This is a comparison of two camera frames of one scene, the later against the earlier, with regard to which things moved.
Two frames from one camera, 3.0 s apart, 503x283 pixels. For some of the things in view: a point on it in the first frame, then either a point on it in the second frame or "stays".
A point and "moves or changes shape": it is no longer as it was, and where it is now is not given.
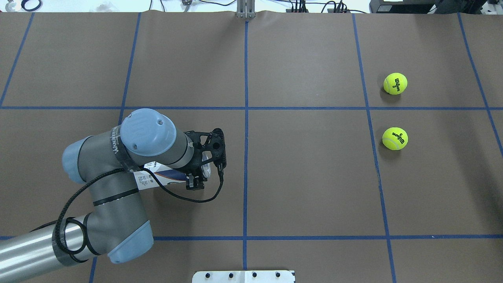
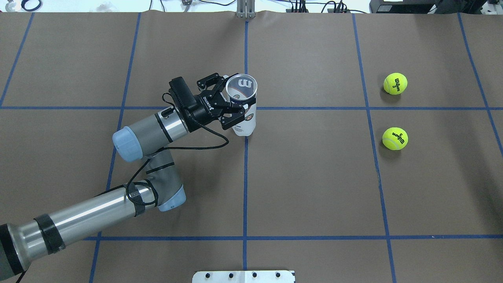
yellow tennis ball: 395,138 stays
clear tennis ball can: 166,174 moves or changes shape
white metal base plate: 243,276 stays
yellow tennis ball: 395,83 stays
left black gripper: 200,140 → 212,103
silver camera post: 245,9 stays
